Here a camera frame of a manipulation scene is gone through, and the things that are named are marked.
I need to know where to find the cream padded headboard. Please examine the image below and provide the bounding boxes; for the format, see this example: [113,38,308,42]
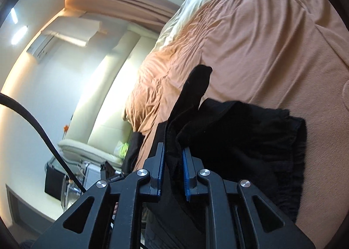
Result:
[58,24,158,168]

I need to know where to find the wall air conditioner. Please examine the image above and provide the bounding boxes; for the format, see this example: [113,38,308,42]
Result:
[27,34,57,63]

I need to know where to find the peach curtain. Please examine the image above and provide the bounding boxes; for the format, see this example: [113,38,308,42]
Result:
[65,0,179,33]

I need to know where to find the black pants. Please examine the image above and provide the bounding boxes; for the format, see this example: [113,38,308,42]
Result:
[121,64,308,249]

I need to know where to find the green tissue pack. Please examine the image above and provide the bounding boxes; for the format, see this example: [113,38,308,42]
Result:
[113,141,129,160]

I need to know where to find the orange bed blanket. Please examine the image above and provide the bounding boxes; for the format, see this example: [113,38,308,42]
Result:
[125,0,348,248]

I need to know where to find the black cable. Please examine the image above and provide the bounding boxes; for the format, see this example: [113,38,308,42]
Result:
[0,92,88,194]

